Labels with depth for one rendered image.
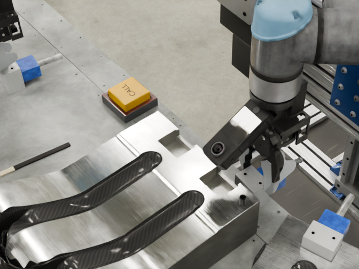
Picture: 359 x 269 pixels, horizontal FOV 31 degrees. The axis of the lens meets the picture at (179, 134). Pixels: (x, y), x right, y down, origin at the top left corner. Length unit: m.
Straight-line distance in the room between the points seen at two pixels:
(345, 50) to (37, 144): 0.63
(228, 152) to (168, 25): 1.87
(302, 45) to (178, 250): 0.35
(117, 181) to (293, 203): 0.90
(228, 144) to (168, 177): 0.13
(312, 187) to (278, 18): 1.13
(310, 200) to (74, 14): 1.47
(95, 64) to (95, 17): 1.49
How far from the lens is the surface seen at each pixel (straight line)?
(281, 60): 0.88
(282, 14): 0.84
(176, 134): 1.12
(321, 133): 2.07
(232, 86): 2.50
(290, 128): 0.99
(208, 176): 1.06
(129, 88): 1.27
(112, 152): 1.09
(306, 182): 1.93
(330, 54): 0.88
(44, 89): 1.35
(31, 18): 1.55
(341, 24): 0.87
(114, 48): 2.70
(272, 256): 1.00
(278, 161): 1.00
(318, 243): 0.99
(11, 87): 1.35
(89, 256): 0.95
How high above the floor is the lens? 1.70
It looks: 47 degrees down
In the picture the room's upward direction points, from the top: 2 degrees counter-clockwise
